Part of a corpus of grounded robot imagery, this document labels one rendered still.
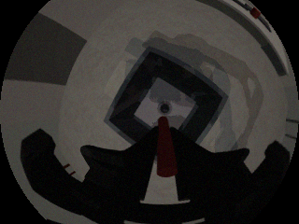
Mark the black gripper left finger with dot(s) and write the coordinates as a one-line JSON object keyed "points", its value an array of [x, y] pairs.
{"points": [[135, 162]]}

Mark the dark red peg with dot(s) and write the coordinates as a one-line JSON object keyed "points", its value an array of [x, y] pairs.
{"points": [[166, 159]]}

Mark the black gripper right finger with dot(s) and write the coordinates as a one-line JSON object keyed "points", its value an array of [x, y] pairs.
{"points": [[195, 164]]}

